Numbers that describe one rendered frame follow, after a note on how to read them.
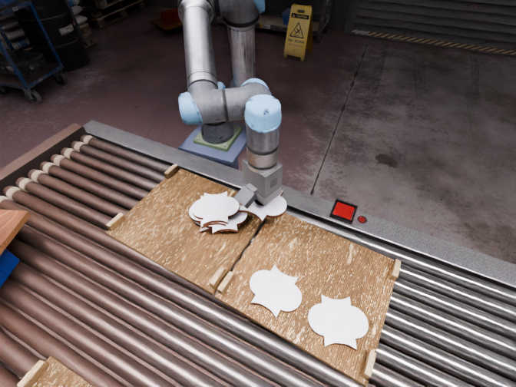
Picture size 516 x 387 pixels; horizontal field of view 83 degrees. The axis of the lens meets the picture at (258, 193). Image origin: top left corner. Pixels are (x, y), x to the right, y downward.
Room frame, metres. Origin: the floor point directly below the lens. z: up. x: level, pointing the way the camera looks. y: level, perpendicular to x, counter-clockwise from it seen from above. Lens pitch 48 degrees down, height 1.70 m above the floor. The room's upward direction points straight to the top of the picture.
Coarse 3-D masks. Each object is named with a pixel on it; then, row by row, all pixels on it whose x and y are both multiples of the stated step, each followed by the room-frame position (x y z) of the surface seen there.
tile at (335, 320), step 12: (324, 300) 0.30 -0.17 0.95; (336, 300) 0.30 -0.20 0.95; (348, 300) 0.30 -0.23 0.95; (312, 312) 0.27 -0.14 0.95; (324, 312) 0.27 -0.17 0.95; (336, 312) 0.27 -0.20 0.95; (348, 312) 0.27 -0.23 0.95; (360, 312) 0.27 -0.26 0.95; (312, 324) 0.24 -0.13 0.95; (324, 324) 0.24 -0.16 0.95; (336, 324) 0.24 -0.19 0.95; (348, 324) 0.24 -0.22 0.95; (360, 324) 0.24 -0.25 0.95; (324, 336) 0.21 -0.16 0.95; (336, 336) 0.21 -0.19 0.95; (348, 336) 0.21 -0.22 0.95; (360, 336) 0.21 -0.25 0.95
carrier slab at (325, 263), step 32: (288, 224) 0.56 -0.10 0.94; (256, 256) 0.44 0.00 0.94; (288, 256) 0.44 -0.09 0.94; (320, 256) 0.44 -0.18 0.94; (352, 256) 0.44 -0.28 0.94; (384, 256) 0.44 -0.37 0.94; (320, 288) 0.34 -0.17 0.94; (352, 288) 0.34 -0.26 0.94; (384, 288) 0.34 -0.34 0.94; (256, 320) 0.26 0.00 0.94; (288, 320) 0.26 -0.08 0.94; (384, 320) 0.26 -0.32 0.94; (320, 352) 0.18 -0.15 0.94; (352, 352) 0.18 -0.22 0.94
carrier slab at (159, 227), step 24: (168, 192) 0.70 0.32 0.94; (192, 192) 0.70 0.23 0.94; (216, 192) 0.70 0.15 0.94; (144, 216) 0.59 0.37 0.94; (168, 216) 0.59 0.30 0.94; (120, 240) 0.49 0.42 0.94; (144, 240) 0.49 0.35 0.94; (168, 240) 0.49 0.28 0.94; (192, 240) 0.49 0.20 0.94; (216, 240) 0.49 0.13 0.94; (240, 240) 0.49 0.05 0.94; (168, 264) 0.41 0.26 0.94; (192, 264) 0.41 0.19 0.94; (216, 264) 0.41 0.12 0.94; (216, 288) 0.34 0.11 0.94
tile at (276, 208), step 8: (272, 200) 0.54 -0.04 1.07; (280, 200) 0.54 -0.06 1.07; (240, 208) 0.51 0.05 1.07; (248, 208) 0.51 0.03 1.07; (256, 208) 0.51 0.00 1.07; (264, 208) 0.51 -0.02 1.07; (272, 208) 0.51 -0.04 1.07; (280, 208) 0.51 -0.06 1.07; (256, 216) 0.49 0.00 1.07; (264, 216) 0.48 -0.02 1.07; (272, 216) 0.48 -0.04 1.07; (280, 216) 0.49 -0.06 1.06
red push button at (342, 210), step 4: (336, 204) 0.65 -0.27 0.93; (340, 204) 0.65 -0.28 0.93; (344, 204) 0.65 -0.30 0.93; (336, 208) 0.63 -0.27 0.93; (340, 208) 0.63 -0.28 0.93; (344, 208) 0.63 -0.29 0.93; (348, 208) 0.63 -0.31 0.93; (352, 208) 0.63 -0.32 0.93; (336, 212) 0.61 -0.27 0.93; (340, 212) 0.61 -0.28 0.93; (344, 212) 0.61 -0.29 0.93; (348, 212) 0.61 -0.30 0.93; (352, 212) 0.61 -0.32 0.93; (340, 216) 0.60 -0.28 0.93; (344, 216) 0.60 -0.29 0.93; (348, 216) 0.60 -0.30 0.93
